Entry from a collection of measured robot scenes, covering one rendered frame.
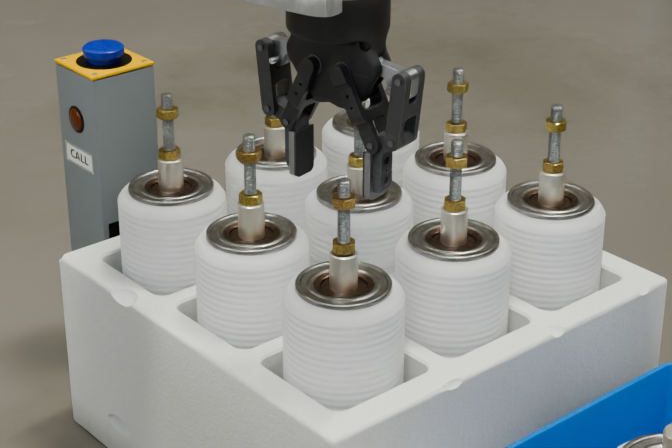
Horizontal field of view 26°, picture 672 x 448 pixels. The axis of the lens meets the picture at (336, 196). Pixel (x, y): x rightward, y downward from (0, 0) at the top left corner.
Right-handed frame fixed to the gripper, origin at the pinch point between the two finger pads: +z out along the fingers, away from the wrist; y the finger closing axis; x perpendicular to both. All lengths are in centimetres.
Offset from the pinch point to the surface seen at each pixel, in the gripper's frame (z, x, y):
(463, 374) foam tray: 16.9, -4.7, -8.9
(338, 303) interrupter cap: 9.5, 2.9, -2.3
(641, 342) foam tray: 22.1, -26.2, -14.1
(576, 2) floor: 34, -148, 58
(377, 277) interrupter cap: 9.5, -2.3, -2.2
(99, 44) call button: 1.6, -13.0, 38.7
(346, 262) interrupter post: 7.2, 0.7, -1.4
